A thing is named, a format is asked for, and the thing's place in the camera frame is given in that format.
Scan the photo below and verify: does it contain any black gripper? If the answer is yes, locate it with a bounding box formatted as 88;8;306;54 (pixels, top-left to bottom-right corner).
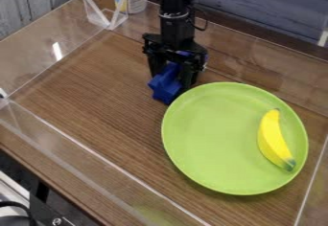
141;14;207;90

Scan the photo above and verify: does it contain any blue plastic block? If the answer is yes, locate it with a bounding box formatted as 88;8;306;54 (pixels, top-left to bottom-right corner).
147;51;207;104

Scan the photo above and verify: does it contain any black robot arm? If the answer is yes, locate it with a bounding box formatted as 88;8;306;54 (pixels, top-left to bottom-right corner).
141;0;207;92

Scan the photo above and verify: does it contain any green round plate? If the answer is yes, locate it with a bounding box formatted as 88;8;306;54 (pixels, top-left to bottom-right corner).
161;82;309;195

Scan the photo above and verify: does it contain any yellow toy banana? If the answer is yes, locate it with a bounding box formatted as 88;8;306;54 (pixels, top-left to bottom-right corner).
256;108;295;172

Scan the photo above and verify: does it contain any clear acrylic enclosure wall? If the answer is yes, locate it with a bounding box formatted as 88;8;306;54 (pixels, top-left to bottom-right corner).
0;0;328;226

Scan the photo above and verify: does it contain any black cable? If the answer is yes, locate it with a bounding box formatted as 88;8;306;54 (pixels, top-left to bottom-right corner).
0;197;45;226

